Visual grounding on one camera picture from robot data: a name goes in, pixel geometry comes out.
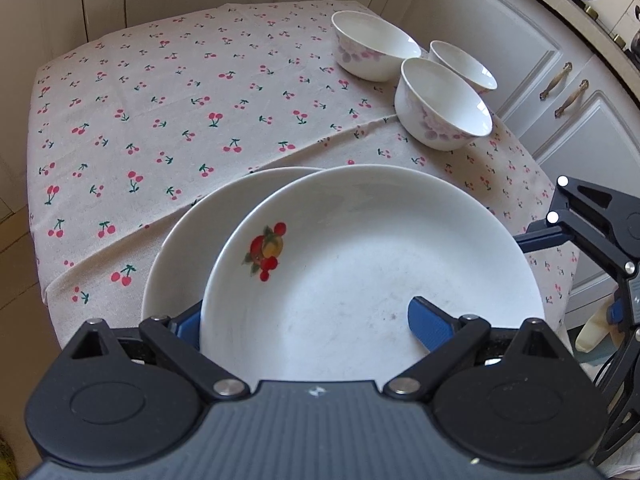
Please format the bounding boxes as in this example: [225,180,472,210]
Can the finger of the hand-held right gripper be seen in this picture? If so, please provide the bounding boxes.
[512,175,640,281]
[592,330,640,467]

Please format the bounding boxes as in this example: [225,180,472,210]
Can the cherry print tablecloth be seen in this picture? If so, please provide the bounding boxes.
[27,1,581,351]

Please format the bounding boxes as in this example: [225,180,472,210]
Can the bronze cabinet handle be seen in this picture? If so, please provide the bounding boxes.
[539,62,573,102]
[554,80,590,120]

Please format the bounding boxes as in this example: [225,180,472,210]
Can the white plate fruit prints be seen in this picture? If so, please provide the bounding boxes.
[141,166,326,321]

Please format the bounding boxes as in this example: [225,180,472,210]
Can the white plate single fruit print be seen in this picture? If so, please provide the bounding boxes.
[199,164,547,381]

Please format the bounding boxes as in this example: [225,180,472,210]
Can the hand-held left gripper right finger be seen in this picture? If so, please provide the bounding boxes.
[382,296,573,401]

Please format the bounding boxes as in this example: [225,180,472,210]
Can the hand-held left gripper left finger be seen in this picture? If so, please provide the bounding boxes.
[70,305,251,401]

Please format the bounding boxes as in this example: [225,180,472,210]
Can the white bowl pink floral print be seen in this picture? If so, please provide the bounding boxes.
[394,57,494,151]
[331,10,422,83]
[427,40,498,96]

